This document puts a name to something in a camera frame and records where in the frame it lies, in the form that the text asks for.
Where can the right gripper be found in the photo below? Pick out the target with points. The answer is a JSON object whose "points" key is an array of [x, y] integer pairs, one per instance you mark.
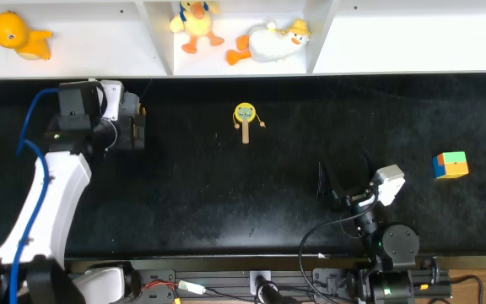
{"points": [[354, 200]]}

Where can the many-coloured puzzle cube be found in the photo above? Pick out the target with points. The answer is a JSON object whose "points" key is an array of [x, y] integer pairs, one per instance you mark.
{"points": [[451, 165]]}

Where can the grey and yellow toy truck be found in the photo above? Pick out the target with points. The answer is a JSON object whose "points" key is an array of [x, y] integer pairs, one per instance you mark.
{"points": [[130, 105]]}

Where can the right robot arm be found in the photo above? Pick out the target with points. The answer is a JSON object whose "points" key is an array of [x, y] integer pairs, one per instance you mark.
{"points": [[399, 245]]}

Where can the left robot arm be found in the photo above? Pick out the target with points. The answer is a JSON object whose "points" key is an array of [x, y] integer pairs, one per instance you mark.
{"points": [[57, 198]]}

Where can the yellow rattle drum toy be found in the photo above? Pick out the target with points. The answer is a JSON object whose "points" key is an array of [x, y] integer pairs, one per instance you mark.
{"points": [[245, 113]]}

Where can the white shelf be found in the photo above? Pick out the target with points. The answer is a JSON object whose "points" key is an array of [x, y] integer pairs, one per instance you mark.
{"points": [[395, 42]]}

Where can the white plush duck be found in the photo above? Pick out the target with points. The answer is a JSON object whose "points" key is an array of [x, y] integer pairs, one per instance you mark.
{"points": [[268, 44]]}

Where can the yellow plush duck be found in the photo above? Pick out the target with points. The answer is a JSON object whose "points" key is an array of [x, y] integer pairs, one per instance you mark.
{"points": [[198, 25]]}

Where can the yellow rubber duck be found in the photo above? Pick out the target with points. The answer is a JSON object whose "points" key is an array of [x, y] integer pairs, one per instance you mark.
{"points": [[13, 31]]}

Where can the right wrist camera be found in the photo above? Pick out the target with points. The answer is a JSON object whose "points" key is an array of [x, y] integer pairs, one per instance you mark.
{"points": [[388, 181]]}

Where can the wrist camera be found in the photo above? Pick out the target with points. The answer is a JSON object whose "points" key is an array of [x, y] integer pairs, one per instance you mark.
{"points": [[112, 99], [388, 181]]}

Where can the mounting rail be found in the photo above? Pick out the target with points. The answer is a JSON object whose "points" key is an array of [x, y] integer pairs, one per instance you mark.
{"points": [[226, 280]]}

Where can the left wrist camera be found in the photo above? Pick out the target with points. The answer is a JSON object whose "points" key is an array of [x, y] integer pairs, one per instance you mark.
{"points": [[112, 99]]}

